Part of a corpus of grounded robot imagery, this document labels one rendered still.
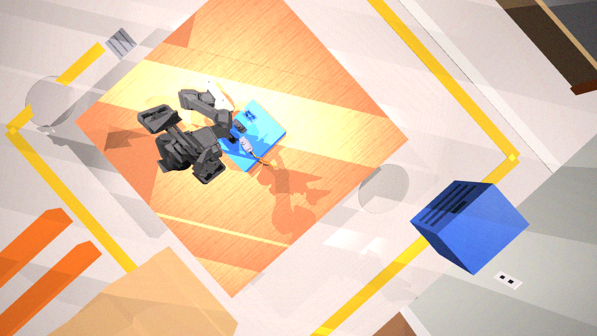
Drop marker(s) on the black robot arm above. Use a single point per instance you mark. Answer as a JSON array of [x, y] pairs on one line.
[[207, 136]]

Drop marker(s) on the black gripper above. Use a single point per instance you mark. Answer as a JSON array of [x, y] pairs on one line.
[[183, 149]]

